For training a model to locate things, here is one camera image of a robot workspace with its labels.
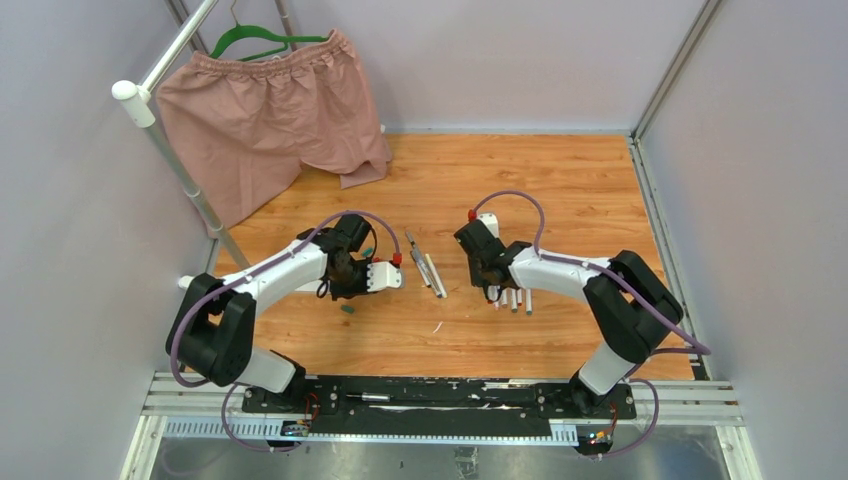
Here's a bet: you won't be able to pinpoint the yellow capped white marker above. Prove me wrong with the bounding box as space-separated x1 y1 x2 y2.
425 254 448 298

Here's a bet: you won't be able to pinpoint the grey capped marker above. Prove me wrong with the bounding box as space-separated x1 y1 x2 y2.
411 247 439 298

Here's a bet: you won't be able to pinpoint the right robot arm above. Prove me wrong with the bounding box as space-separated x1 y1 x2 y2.
454 219 683 418

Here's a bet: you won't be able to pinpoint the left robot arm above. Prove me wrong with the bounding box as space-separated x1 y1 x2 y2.
165 211 402 413

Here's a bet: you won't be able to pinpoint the pink shorts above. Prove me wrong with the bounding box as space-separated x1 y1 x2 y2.
155 29 392 228

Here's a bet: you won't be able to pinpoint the green clothes hanger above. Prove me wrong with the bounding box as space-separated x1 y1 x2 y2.
208 1 330 62

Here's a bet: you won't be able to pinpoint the white clothes rack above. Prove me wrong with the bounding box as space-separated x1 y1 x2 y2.
111 0 337 295

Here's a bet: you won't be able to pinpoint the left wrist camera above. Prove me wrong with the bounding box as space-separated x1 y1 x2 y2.
366 261 405 293

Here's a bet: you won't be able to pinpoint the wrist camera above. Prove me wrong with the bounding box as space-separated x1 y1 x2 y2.
366 261 405 293
477 212 500 238

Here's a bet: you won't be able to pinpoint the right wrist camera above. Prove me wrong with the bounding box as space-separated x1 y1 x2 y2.
477 212 500 238

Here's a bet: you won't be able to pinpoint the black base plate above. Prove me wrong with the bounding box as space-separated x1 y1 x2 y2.
241 375 636 438

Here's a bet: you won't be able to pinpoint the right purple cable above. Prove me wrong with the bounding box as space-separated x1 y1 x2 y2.
467 190 711 461

